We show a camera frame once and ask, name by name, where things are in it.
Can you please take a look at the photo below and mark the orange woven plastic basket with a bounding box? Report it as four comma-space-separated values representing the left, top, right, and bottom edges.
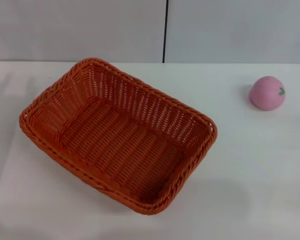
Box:
18, 57, 219, 216

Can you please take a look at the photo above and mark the pink toy peach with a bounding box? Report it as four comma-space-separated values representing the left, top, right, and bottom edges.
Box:
248, 75, 287, 112

